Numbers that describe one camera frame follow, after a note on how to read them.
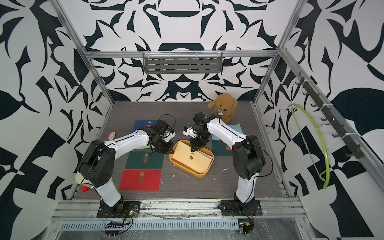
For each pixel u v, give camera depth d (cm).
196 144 75
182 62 102
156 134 69
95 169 46
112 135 99
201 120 67
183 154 88
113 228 73
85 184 76
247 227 71
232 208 74
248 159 48
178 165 83
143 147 65
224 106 95
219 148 96
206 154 85
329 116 55
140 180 83
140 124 108
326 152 58
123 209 69
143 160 91
